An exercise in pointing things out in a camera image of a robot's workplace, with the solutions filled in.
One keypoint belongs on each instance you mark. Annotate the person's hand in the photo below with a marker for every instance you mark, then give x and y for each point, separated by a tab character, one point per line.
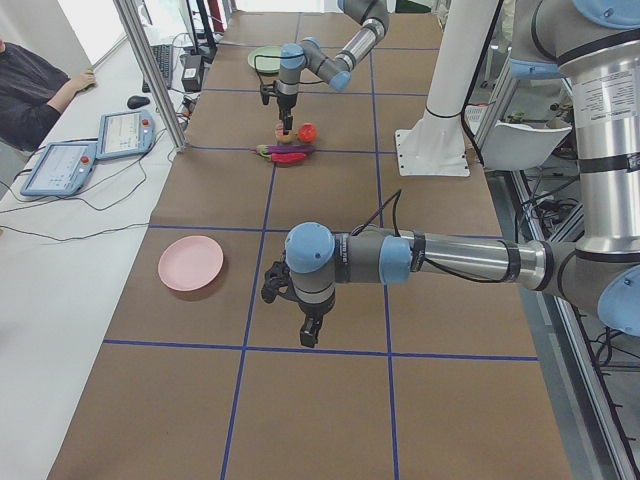
84	81

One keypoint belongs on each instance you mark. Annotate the grey aluminium frame post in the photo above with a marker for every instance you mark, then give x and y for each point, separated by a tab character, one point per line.
134	30

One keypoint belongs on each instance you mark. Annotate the near blue teach pendant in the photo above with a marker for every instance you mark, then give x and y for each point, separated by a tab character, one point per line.
61	170

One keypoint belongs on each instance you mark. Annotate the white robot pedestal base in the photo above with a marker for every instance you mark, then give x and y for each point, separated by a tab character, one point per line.
435	145

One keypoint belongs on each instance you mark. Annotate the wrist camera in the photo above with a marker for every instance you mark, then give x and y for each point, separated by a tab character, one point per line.
268	91
278	283

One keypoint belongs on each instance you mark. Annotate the purple eggplant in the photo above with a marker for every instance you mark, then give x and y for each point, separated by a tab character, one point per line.
267	150

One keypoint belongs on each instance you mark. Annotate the red chili pepper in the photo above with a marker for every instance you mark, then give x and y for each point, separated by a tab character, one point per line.
287	158

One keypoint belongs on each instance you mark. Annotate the far blue teach pendant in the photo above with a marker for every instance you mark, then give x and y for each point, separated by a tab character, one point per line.
124	134

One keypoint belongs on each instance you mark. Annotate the person in dark shirt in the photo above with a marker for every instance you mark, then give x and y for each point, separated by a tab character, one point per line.
34	95

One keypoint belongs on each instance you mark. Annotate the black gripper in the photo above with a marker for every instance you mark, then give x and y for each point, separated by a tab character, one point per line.
286	101
314	312

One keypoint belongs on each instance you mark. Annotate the blue teach pendant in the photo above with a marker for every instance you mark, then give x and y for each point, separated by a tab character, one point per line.
124	134
61	170

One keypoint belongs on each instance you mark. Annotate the white plastic cover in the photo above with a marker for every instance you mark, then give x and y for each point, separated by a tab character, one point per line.
514	147

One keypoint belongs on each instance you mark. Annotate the green plate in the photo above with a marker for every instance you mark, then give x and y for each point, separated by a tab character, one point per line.
265	59

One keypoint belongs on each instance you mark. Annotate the pink plate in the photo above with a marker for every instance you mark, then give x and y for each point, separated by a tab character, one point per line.
190	263

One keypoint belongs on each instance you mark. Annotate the black keyboard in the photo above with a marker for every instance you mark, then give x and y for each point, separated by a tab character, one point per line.
163	56

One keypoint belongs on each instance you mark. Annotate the black computer mouse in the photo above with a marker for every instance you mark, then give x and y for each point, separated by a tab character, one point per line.
137	101

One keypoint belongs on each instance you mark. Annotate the black power adapter box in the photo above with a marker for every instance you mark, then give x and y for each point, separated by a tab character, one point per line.
193	73

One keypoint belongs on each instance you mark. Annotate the peach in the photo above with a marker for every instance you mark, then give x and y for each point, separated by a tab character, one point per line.
284	136

